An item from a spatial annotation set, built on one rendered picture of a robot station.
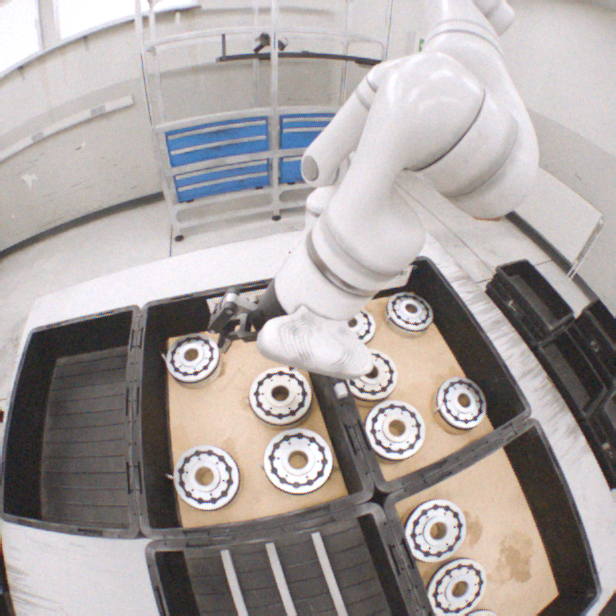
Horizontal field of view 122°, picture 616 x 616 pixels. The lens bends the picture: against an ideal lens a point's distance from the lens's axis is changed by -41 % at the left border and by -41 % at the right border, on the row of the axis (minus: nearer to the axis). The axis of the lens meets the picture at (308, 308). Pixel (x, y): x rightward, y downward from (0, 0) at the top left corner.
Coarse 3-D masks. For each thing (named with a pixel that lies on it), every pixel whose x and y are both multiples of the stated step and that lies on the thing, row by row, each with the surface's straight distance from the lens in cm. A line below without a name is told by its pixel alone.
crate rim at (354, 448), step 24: (216, 288) 54; (240, 288) 53; (144, 312) 55; (144, 336) 51; (336, 408) 40; (360, 456) 38; (144, 480) 42; (360, 480) 38; (144, 504) 41; (336, 504) 37; (144, 528) 41; (192, 528) 39; (216, 528) 39; (240, 528) 37; (264, 528) 37
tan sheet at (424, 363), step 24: (384, 336) 60; (432, 336) 64; (408, 360) 58; (432, 360) 60; (408, 384) 56; (432, 384) 57; (360, 408) 51; (432, 432) 54; (480, 432) 58; (432, 456) 52
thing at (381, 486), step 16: (448, 288) 60; (464, 304) 59; (480, 336) 56; (496, 352) 55; (512, 384) 54; (352, 400) 40; (352, 416) 40; (528, 416) 53; (496, 432) 49; (464, 448) 44; (480, 448) 45; (368, 464) 38; (432, 464) 41; (448, 464) 42; (384, 480) 38; (400, 480) 39; (416, 480) 40
